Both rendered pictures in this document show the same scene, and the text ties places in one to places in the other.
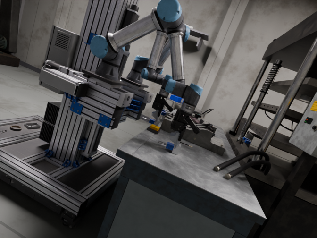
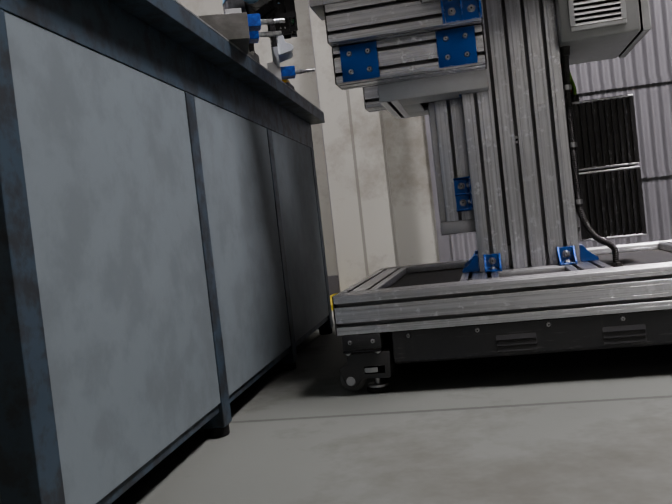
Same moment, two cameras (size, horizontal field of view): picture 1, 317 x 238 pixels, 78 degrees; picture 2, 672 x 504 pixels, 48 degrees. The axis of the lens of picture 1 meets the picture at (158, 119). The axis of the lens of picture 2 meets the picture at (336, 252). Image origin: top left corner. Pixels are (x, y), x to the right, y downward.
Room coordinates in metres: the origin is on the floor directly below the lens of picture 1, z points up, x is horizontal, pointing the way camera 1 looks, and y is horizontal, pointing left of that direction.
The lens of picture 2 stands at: (3.62, 0.14, 0.39)
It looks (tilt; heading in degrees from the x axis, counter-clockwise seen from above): 2 degrees down; 180
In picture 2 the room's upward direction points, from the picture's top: 6 degrees counter-clockwise
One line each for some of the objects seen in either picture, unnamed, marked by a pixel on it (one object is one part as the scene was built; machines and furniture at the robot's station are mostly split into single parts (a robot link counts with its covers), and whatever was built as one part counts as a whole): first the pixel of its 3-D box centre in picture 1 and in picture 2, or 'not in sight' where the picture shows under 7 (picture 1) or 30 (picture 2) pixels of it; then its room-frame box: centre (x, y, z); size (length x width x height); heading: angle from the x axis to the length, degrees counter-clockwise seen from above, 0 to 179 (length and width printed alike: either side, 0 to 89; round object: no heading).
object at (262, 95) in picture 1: (251, 117); not in sight; (2.22, -0.95, 1.10); 0.05 x 0.05 x 1.30
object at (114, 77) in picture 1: (108, 69); not in sight; (1.31, 0.42, 1.09); 0.15 x 0.15 x 0.10
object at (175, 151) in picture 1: (168, 145); not in sight; (1.08, -0.11, 0.83); 0.13 x 0.05 x 0.05; 90
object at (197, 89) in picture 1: (192, 94); (235, 6); (1.08, -0.13, 1.14); 0.09 x 0.08 x 0.11; 81
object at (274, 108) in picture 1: (301, 120); not in sight; (2.00, -1.31, 1.27); 1.10 x 0.74 x 0.05; 171
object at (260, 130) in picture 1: (288, 142); not in sight; (2.00, -1.31, 1.02); 1.10 x 0.74 x 0.05; 171
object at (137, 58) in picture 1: (141, 63); not in sight; (1.80, 0.32, 1.20); 0.13 x 0.12 x 0.14; 116
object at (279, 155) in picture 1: (271, 151); not in sight; (1.97, -1.18, 0.87); 0.50 x 0.27 x 0.17; 81
